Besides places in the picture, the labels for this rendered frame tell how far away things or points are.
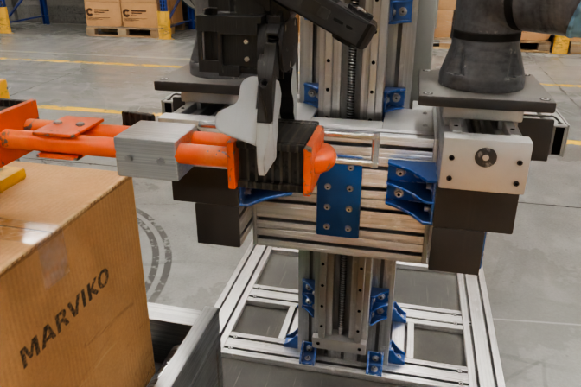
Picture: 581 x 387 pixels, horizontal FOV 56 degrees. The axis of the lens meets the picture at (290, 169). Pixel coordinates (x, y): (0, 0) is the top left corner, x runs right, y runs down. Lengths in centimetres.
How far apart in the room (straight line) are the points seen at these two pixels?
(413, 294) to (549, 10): 117
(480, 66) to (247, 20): 59
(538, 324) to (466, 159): 140
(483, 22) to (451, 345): 101
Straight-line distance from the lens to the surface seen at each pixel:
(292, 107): 58
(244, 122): 51
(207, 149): 56
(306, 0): 50
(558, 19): 95
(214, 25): 52
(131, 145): 59
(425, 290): 192
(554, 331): 224
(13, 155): 70
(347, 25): 50
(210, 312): 112
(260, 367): 159
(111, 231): 85
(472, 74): 101
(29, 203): 83
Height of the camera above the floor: 128
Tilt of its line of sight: 22 degrees down
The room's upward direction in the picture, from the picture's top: straight up
